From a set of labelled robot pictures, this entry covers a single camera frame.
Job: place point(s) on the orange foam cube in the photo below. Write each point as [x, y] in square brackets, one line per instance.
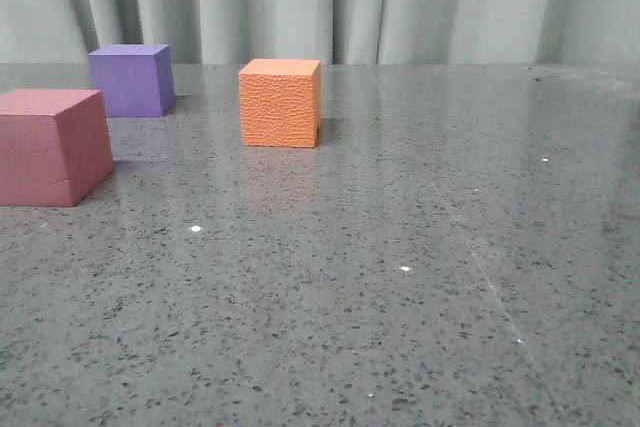
[280, 102]

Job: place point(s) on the grey-green curtain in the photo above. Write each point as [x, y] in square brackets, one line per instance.
[334, 31]

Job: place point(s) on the purple foam cube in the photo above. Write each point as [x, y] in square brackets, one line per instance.
[136, 79]

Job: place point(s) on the pink foam cube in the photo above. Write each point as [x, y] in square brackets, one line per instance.
[55, 146]

